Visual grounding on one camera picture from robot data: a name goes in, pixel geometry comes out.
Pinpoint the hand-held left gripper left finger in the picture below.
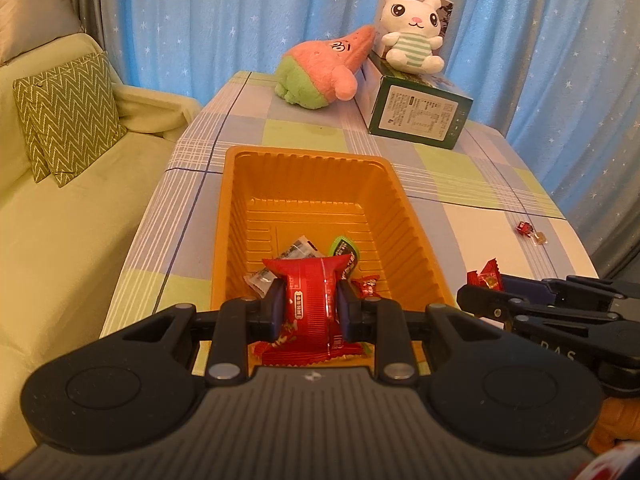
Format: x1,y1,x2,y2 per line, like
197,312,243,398
95,278,287,387

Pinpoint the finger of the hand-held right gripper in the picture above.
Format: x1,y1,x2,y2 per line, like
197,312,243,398
500,275,640,311
457,285,621,336

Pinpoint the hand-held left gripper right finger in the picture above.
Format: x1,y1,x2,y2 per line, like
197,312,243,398
336,280,511,386

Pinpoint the small red snack packet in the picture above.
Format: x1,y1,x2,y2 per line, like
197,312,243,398
466,257,503,292

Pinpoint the large red snack packet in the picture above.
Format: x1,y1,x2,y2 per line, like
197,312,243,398
255,254,376,367

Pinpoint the long green dark snack packet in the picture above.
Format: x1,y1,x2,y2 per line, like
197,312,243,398
327,235,361,281

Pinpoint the silver snack packet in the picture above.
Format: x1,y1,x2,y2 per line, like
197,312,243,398
244,235,321,297

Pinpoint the orange plastic tray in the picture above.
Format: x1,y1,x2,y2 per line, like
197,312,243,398
210,146,458,376

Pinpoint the orange cloth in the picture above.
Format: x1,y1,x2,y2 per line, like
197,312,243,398
585,397,640,456

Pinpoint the red printed cloth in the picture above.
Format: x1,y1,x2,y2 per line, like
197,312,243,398
570,447,640,480

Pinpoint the green cardboard box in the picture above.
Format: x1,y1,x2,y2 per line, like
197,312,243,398
357,52,474,151

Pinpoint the light green sofa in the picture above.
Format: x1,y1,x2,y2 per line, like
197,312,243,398
0,32,203,466

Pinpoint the pink starfish plush toy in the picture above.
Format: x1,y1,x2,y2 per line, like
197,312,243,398
274,25,376,111

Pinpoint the white rabbit plush toy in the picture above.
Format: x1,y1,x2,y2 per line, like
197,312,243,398
372,0,446,73

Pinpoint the green zigzag cushion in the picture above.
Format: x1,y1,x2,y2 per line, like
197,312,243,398
12,77,51,184
35,51,128,188

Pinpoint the tall printed cardboard box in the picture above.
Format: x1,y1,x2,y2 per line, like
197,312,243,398
382,0,455,61

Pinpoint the blue star-print curtain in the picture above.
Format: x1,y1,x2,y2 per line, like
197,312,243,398
70,0,640,261

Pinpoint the grey pillow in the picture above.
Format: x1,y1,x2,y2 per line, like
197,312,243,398
0,0,83,66

